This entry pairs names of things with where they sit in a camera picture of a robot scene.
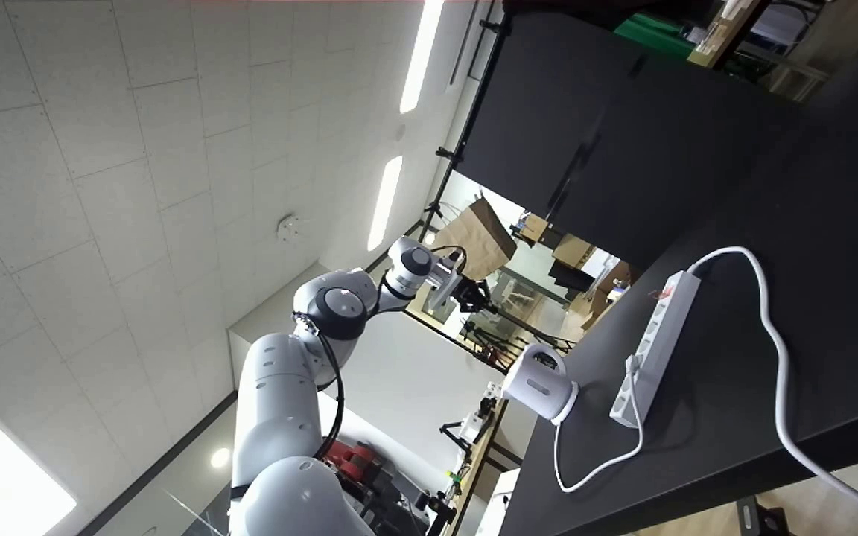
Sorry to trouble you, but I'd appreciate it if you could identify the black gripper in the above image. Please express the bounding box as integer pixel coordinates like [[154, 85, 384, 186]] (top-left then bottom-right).
[[449, 274, 495, 314]]

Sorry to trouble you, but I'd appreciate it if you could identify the long ceiling light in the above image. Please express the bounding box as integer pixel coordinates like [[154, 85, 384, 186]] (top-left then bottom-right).
[[396, 0, 449, 120], [363, 152, 407, 256]]

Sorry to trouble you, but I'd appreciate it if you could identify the black crossbar rod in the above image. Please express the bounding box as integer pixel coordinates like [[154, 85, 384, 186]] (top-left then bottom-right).
[[373, 0, 510, 269]]

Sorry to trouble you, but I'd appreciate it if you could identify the white power strip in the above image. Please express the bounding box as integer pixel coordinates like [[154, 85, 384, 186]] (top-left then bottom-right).
[[607, 269, 704, 433]]

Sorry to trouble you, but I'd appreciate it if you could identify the black backdrop panel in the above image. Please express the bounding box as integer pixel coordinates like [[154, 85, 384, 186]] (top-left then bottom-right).
[[452, 6, 823, 269]]

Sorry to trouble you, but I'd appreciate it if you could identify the red machine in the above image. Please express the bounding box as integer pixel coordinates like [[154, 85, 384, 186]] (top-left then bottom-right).
[[326, 435, 381, 493]]

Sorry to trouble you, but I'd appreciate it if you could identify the green box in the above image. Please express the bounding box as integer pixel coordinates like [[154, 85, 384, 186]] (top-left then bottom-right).
[[615, 10, 696, 67]]

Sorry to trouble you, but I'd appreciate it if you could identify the square ceiling light panel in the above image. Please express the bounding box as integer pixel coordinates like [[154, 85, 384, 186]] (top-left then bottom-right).
[[0, 415, 80, 536]]

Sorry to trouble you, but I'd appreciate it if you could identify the thin white kettle cable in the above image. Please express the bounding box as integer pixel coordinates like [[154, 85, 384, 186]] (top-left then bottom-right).
[[549, 409, 650, 497]]

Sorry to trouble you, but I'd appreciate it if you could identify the white power strip cable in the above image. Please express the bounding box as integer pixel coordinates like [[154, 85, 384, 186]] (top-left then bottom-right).
[[685, 245, 858, 527]]

